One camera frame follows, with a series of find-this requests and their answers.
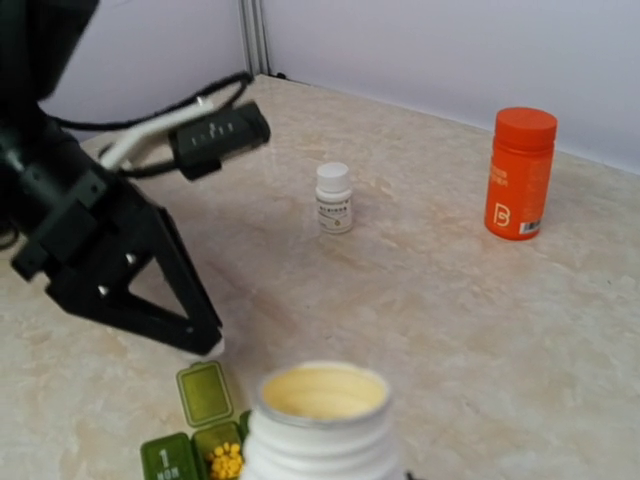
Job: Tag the left aluminium frame post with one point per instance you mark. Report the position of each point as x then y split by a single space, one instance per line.
254 37

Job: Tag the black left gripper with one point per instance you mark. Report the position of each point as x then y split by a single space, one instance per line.
90 232

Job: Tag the red cylindrical can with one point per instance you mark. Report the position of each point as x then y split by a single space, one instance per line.
520 172

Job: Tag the green pill organizer box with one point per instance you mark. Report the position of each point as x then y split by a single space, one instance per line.
214 449

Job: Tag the small white pill bottle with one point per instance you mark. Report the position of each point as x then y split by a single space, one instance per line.
333 195

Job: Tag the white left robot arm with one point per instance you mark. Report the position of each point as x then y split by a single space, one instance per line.
38 39

